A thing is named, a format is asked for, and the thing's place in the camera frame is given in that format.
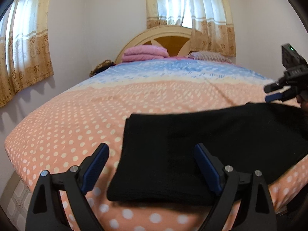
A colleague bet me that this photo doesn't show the black pants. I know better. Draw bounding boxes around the black pants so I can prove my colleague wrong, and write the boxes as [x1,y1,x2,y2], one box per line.
[106,102,308,204]

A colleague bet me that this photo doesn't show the cream wooden headboard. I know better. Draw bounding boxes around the cream wooden headboard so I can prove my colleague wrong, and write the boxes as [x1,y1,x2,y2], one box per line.
[114,25,193,64]

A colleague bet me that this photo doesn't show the polka dot bed sheet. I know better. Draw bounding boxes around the polka dot bed sheet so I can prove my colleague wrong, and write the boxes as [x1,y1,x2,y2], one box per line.
[5,57,308,231]

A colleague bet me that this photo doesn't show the narrow beige floral curtain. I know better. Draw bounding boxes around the narrow beige floral curtain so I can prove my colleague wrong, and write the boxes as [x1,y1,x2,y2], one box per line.
[0,0,54,108]

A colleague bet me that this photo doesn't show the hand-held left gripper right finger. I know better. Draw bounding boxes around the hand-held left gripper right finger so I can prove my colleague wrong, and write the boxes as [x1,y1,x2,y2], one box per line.
[194,143,277,231]

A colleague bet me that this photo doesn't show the folded pink blanket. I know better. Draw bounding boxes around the folded pink blanket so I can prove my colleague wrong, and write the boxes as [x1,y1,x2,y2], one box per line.
[121,44,169,62]

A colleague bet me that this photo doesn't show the pale pink pillow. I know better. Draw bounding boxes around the pale pink pillow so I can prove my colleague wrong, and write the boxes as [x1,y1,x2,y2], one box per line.
[188,51,233,64]

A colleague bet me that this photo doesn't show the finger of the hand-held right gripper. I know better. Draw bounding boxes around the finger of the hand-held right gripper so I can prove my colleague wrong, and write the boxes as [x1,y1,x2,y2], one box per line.
[265,90,299,103]
[264,77,297,93]

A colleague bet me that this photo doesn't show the brown woven object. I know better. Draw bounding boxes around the brown woven object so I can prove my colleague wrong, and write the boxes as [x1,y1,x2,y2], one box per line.
[90,60,116,77]

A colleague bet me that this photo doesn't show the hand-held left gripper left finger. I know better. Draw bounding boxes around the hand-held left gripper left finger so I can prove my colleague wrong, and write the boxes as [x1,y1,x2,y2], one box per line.
[25,143,110,231]

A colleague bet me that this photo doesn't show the wide beige floral curtain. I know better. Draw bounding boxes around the wide beige floral curtain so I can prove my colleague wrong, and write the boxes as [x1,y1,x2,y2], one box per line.
[142,0,237,57]

